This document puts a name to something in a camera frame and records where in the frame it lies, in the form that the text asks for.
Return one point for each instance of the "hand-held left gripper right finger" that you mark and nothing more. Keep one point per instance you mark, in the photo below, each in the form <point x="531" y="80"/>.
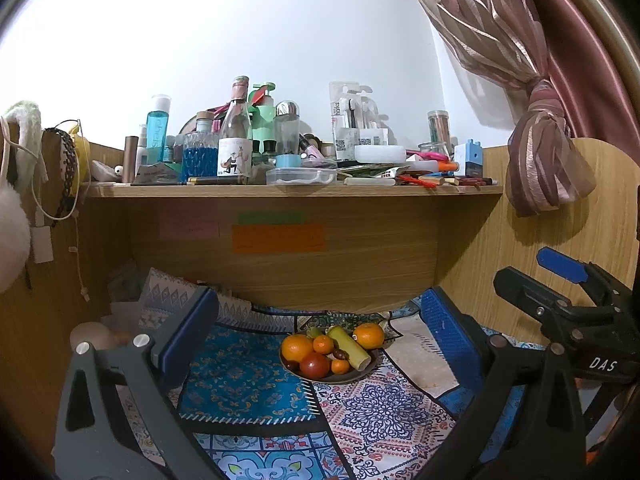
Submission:
<point x="447" y="335"/>

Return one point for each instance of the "tall blue bottle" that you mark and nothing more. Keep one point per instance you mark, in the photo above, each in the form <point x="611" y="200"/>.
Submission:
<point x="158" y="130"/>

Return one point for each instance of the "yellow headband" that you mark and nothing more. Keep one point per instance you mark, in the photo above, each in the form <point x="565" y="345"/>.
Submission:
<point x="84" y="150"/>

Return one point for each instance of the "medium orange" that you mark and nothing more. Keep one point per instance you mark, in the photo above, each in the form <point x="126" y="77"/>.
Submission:
<point x="296" y="347"/>

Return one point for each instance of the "orange sticky note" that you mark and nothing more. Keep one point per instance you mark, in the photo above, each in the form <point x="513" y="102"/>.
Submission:
<point x="278" y="238"/>

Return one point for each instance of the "wooden shelf unit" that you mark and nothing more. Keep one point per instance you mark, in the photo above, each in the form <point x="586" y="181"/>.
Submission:
<point x="350" y="270"/>

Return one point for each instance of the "brown tube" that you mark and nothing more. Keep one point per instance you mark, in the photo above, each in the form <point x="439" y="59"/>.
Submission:
<point x="131" y="160"/>

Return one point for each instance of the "black patterned headband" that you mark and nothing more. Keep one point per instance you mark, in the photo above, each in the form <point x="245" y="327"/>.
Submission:
<point x="67" y="160"/>

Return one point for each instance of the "white charger adapter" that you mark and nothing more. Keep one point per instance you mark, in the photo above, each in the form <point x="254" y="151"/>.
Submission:
<point x="42" y="245"/>

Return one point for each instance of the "jar of brown sticks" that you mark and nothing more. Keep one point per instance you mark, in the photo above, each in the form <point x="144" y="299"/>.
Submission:
<point x="438" y="130"/>

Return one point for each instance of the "brown chestnut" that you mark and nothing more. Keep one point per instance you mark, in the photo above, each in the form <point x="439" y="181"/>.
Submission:
<point x="340" y="353"/>

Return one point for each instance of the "small tangerine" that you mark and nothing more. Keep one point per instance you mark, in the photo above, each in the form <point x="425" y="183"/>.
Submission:
<point x="323" y="345"/>
<point x="340" y="366"/>

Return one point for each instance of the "clear bottle with silver cap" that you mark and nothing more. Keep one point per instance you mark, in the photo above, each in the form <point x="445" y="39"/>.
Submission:
<point x="286" y="132"/>

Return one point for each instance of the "orange marker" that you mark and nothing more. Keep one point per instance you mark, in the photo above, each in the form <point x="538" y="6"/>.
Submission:
<point x="442" y="165"/>

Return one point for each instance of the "green pump bottle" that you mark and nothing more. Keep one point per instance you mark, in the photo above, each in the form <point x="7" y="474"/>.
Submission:
<point x="264" y="125"/>

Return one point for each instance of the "blue plastic block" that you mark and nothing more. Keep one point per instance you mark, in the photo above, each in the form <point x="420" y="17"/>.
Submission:
<point x="468" y="160"/>

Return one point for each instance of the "white plush toy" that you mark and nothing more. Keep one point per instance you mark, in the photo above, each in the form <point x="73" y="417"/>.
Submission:
<point x="12" y="240"/>

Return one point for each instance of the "striped curtain tieback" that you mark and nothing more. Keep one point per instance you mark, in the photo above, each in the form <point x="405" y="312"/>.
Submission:
<point x="542" y="97"/>

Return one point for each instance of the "toothbrush blister pack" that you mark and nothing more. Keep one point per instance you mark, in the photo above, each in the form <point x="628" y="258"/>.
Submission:
<point x="345" y="115"/>

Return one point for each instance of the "pink sticky note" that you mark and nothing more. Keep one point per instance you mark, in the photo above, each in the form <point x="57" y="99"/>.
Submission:
<point x="189" y="223"/>

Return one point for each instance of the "brown striped curtain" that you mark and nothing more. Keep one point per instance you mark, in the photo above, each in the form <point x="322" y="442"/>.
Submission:
<point x="500" y="10"/>

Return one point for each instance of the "small white printed box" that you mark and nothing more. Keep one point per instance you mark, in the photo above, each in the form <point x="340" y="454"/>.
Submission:
<point x="374" y="136"/>

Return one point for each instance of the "black and gold pen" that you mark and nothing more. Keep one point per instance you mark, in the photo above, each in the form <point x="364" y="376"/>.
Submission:
<point x="215" y="180"/>

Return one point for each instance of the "small glass cup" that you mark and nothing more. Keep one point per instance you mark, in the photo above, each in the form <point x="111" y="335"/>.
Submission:
<point x="431" y="150"/>

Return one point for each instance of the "fuzzy pale green headband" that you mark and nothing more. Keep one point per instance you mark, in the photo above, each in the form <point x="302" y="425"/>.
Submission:
<point x="27" y="112"/>

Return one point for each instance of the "large orange with sticker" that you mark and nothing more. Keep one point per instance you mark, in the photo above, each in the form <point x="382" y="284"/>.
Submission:
<point x="369" y="336"/>

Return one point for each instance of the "glass jar with blue liquid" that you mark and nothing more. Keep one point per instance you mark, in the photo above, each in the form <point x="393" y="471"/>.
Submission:
<point x="200" y="160"/>

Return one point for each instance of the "long yellow sugarcane piece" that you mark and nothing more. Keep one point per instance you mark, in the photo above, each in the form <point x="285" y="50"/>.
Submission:
<point x="350" y="347"/>

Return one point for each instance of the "clear lidded plastic container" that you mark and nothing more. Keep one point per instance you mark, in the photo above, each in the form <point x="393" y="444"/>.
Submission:
<point x="300" y="176"/>

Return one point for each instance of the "blue tape roll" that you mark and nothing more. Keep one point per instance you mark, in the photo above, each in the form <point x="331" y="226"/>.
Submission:
<point x="287" y="161"/>

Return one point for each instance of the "dark round plate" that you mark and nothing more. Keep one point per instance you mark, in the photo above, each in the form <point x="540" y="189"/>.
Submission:
<point x="350" y="376"/>

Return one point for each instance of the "small white bottle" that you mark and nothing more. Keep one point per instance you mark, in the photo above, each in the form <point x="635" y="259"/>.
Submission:
<point x="142" y="152"/>

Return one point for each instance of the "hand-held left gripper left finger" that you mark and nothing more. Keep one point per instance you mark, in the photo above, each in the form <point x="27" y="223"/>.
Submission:
<point x="192" y="332"/>

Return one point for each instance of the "white plastic box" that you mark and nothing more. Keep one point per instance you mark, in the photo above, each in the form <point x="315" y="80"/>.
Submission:
<point x="380" y="153"/>

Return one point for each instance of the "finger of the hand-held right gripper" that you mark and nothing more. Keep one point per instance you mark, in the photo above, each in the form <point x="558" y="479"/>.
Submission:
<point x="530" y="292"/>
<point x="560" y="263"/>

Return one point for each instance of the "clear glass bottle with label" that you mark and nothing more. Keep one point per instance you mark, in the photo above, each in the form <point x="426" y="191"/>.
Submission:
<point x="235" y="157"/>

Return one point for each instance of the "red tomato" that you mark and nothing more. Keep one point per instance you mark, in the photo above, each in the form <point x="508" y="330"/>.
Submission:
<point x="315" y="366"/>

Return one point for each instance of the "printed patterned blanket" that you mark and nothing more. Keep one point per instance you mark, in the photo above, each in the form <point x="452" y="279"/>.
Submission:
<point x="380" y="410"/>

